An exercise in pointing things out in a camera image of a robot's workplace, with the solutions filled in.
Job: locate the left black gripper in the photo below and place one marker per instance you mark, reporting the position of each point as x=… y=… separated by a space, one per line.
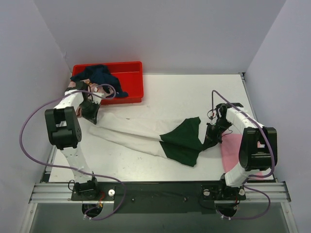
x=89 y=108

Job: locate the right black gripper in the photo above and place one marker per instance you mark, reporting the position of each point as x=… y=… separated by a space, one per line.
x=215 y=129

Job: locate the white and green t-shirt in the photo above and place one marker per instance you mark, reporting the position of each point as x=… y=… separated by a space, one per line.
x=174 y=139

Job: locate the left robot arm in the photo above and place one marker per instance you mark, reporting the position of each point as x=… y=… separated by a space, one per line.
x=65 y=133

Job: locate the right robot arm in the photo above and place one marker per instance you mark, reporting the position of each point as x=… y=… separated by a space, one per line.
x=258 y=147

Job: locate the folded pink t-shirt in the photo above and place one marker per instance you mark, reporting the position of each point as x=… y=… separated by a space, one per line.
x=230 y=148

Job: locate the beige pink t-shirt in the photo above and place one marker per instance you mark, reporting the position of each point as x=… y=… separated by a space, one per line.
x=82 y=85

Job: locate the navy blue t-shirt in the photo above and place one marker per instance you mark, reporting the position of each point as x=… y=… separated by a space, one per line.
x=100 y=74

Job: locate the red plastic bin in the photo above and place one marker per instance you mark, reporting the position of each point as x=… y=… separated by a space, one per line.
x=130 y=75

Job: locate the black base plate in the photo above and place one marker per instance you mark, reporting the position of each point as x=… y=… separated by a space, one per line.
x=164 y=197

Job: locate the aluminium frame rail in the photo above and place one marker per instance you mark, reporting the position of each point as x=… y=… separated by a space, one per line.
x=59 y=193

